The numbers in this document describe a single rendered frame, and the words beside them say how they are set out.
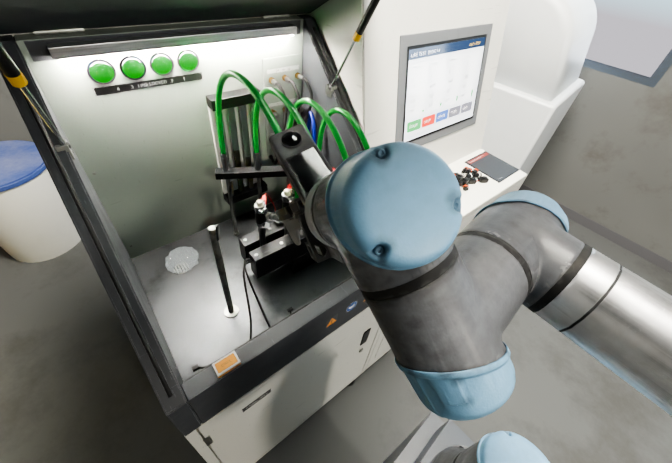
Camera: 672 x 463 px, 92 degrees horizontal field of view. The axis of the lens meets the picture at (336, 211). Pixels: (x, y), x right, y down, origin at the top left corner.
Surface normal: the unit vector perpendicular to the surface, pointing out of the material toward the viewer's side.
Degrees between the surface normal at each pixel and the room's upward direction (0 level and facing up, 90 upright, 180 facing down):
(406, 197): 46
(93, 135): 90
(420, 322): 62
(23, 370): 0
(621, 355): 85
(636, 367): 85
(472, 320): 41
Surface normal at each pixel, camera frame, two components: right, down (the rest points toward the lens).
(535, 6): -0.69, 0.44
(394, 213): 0.23, -0.03
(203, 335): 0.10, -0.73
